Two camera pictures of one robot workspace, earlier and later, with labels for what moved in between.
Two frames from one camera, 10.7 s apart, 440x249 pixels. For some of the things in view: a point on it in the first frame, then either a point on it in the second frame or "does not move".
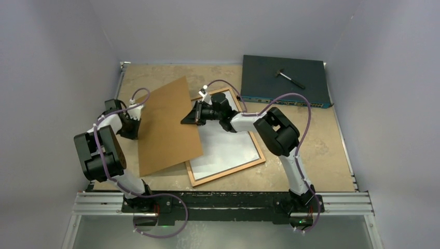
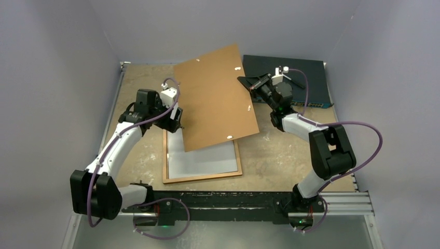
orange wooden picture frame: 210,178 → 165,166
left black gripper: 134,135 → 170,124
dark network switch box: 264,78 does not move
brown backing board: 164,142 → 216,106
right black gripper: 195,115 → 251,82
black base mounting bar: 277,206 does not move
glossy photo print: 222,149 → 217,159
